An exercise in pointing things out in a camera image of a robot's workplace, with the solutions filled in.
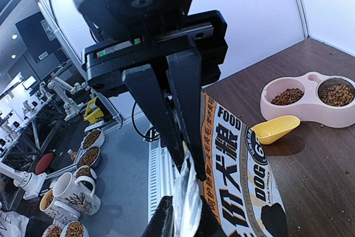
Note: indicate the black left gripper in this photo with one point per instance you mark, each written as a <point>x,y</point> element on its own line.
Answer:
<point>200,43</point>

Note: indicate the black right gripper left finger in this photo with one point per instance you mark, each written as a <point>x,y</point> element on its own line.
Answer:
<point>162,222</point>

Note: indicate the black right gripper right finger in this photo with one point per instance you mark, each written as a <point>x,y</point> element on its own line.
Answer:
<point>209,225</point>

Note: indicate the pet food bag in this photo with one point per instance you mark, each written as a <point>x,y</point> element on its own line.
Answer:
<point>239,187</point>

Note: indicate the yellow plastic scoop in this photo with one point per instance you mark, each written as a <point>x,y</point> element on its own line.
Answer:
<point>272,130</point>

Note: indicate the pink double pet feeder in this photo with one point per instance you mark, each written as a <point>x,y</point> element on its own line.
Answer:
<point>310,107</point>

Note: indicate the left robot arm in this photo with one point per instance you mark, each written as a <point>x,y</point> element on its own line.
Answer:
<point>127,20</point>

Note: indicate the kibble bowl outside bottom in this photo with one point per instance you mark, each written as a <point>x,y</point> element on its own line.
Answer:
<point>74,229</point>

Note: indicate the kibble bowl outside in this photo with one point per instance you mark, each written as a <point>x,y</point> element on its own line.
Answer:
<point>85,171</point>
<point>95,138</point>
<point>74,229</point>
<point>92,158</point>

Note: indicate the kibble bowl outside upper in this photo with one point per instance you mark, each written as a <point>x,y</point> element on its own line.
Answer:
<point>95,138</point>

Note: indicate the kibble bowl outside lower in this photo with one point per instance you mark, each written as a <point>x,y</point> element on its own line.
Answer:
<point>85,171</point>

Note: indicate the kibble bowl outside middle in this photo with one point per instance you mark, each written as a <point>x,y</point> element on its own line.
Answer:
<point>92,158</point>

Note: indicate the kibble cup outside table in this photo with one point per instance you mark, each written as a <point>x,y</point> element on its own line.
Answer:
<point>58,210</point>

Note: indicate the white mug outside table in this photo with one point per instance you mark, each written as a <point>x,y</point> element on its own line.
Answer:
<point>79,193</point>

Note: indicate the brown kibble in feeder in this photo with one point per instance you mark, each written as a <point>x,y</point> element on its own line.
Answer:
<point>289,96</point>

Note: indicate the red round object outside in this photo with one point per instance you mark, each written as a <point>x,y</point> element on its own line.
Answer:
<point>44,164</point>

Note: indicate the stainless steel bowl insert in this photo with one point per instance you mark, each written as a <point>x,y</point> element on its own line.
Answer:
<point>333,81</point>

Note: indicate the brown kibble in steel bowl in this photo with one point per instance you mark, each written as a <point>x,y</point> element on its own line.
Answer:
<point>337,95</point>

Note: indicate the aluminium corner post left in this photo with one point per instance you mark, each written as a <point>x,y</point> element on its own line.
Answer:
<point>303,17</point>

